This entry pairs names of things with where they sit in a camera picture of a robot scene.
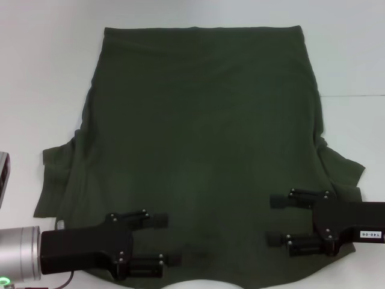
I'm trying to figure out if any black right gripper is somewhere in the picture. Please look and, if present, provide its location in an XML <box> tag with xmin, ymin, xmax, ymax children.
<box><xmin>265</xmin><ymin>188</ymin><xmax>385</xmax><ymax>258</ymax></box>

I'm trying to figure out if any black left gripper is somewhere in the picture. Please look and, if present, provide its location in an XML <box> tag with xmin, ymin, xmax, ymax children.
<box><xmin>40</xmin><ymin>209</ymin><xmax>183</xmax><ymax>281</ymax></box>

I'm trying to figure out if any dark green shirt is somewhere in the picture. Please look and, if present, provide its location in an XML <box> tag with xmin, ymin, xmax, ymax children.
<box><xmin>32</xmin><ymin>25</ymin><xmax>366</xmax><ymax>289</ymax></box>

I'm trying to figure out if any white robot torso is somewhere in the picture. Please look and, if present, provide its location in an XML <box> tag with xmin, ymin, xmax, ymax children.
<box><xmin>167</xmin><ymin>279</ymin><xmax>222</xmax><ymax>289</ymax></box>

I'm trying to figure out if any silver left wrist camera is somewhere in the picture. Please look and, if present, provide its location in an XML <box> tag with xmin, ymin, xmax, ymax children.
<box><xmin>0</xmin><ymin>151</ymin><xmax>13</xmax><ymax>209</ymax></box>

